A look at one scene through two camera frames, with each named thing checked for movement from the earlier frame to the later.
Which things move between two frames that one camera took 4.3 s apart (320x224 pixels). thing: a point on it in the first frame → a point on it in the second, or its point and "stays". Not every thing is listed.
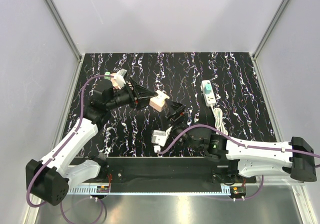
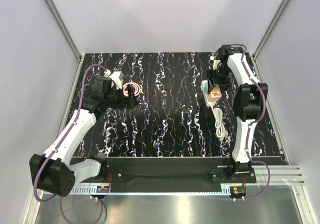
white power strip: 208,93 stays
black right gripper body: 178,127 → 219,76
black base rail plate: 167,170 stays
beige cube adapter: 157,102 → 215,95
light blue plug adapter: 207,89 stays
